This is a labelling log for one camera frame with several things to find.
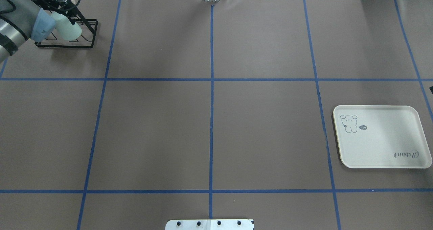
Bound light green plastic cup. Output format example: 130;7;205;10
51;12;82;41

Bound black wire cup rack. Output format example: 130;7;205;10
35;0;98;49

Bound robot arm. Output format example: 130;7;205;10
0;0;56;62

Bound white metal base plate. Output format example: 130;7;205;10
165;219;255;230

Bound cream rabbit print tray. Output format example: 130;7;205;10
333;105;432;169

